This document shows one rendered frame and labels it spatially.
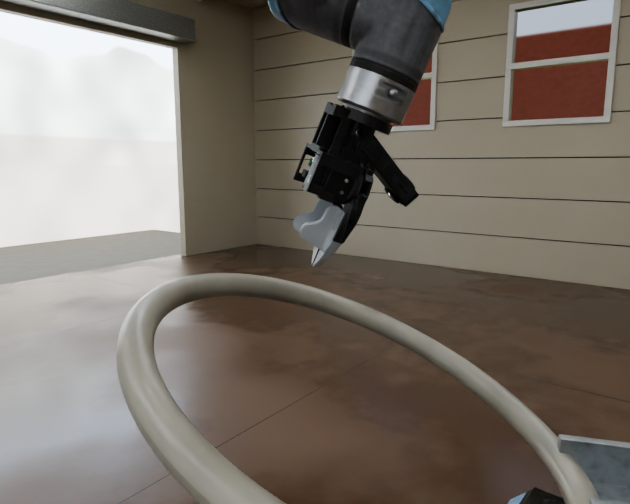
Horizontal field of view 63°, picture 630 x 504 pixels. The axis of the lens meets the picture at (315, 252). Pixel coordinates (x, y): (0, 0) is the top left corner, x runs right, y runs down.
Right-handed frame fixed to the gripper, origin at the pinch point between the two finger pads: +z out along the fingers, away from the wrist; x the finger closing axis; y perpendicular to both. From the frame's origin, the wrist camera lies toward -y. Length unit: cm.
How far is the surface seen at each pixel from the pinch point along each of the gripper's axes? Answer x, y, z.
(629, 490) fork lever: 33.9, -26.6, 4.9
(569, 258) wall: -405, -488, 18
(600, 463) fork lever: 31.6, -24.1, 3.9
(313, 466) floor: -120, -93, 131
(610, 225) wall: -382, -493, -35
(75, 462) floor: -156, 6, 175
